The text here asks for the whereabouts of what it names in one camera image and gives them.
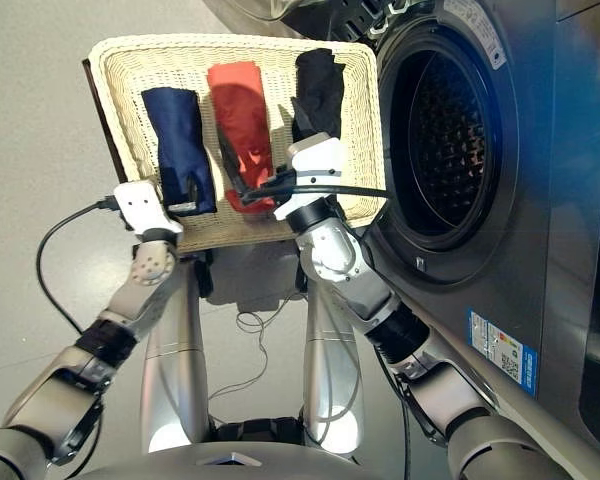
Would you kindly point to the black cloth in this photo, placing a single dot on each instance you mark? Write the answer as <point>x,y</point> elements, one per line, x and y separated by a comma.
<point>320,85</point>

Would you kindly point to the orange red cloth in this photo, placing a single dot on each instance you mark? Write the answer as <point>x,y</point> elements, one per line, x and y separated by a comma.
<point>235,100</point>

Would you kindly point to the navy blue cloth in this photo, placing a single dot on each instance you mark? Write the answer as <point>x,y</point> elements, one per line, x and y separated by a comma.
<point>177,130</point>

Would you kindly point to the pale woven basket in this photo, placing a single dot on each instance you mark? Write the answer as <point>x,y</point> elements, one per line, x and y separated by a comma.
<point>130,75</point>

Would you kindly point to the grey washing machine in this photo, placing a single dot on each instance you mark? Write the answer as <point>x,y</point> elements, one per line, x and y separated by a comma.
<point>530,200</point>

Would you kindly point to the perforated steel washer drum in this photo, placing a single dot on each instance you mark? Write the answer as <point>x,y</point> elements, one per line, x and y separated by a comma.
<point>450,150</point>

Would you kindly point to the white text label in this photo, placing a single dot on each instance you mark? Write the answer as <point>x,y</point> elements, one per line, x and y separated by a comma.
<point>485,35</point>

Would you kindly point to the black robot pelvis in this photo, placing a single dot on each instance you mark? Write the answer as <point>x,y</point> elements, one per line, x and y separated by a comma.
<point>260,430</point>

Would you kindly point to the silver robot torso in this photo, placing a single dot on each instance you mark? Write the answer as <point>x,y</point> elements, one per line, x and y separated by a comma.
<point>180,467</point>

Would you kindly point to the blue energy label sticker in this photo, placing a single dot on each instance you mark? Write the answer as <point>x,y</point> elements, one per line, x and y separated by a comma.
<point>500,350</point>

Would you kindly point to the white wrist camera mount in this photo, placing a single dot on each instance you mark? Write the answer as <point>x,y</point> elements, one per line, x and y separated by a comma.
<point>315,160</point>
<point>140,205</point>

